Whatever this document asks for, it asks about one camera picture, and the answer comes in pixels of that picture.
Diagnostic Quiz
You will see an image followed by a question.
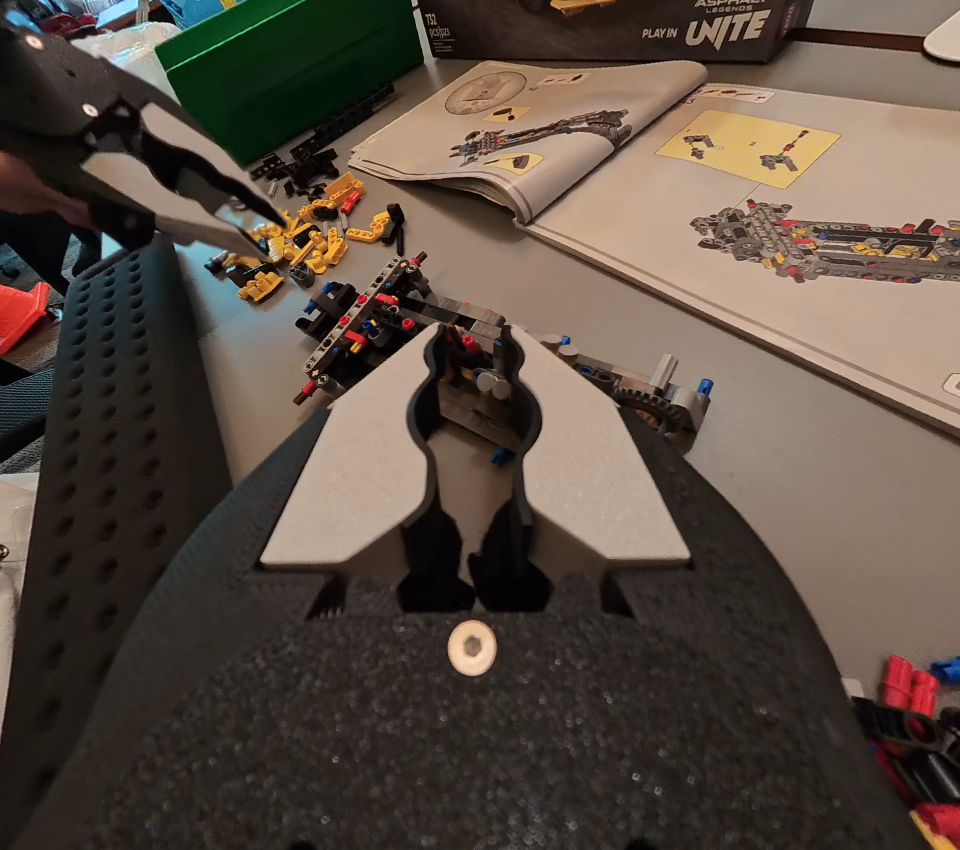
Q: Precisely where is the lego instruction booklet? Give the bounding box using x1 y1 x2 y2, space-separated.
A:
348 59 960 435

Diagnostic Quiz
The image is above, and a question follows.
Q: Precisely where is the black lego frame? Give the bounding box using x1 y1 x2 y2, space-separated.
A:
345 82 396 131
288 114 363 161

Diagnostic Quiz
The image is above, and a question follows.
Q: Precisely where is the person's left hand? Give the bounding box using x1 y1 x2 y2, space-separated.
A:
0 153 96 229

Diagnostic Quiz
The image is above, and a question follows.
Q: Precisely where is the black perforated pad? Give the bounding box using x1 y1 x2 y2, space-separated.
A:
0 235 234 821

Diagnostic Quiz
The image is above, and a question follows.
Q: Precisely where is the black angled lego piece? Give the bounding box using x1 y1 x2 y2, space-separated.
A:
288 141 340 189

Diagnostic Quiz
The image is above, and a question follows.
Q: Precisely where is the green plastic bin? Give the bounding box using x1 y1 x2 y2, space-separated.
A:
153 0 425 165

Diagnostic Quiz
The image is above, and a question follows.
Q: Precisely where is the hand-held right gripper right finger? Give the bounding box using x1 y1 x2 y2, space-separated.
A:
471 324 693 609

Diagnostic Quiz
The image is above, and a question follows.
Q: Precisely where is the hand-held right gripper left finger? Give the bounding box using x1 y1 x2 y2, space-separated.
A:
258 322 475 609

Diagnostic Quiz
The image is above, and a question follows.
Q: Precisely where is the pile of small lego pins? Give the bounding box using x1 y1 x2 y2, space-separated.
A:
851 654 960 850

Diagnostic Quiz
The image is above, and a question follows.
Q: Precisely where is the pile of yellow black lego pieces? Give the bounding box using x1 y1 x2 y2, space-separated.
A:
204 174 410 304

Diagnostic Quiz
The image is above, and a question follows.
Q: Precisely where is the lego chassis assembly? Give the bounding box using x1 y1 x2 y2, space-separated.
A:
294 250 714 469

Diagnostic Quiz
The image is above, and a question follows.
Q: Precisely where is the black mesh chair seat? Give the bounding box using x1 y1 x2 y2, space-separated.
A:
0 370 55 463

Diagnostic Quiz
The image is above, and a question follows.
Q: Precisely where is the white rounded board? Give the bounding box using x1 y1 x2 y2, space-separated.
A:
924 6 960 64

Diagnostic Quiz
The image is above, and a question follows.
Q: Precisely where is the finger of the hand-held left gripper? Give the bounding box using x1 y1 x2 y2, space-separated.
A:
137 102 292 227
81 149 275 264

